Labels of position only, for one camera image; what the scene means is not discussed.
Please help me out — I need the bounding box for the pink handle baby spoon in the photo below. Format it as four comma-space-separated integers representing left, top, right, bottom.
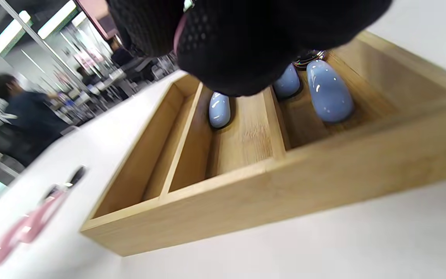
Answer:
0, 184, 63, 268
16, 166, 88, 245
173, 14, 189, 55

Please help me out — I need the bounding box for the bamboo cutlery tray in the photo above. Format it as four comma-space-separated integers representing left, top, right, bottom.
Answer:
80, 30, 446, 257

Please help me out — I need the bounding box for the person's right hand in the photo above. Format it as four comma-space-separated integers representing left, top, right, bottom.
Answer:
107, 0, 394, 97

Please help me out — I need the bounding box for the ceiling light panel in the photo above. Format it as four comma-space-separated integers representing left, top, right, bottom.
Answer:
0, 11, 32, 55
37, 0, 78, 39

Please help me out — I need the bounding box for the blue handle baby spoon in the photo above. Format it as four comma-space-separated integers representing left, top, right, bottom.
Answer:
292, 50, 355, 124
208, 91, 232, 129
273, 64, 301, 98

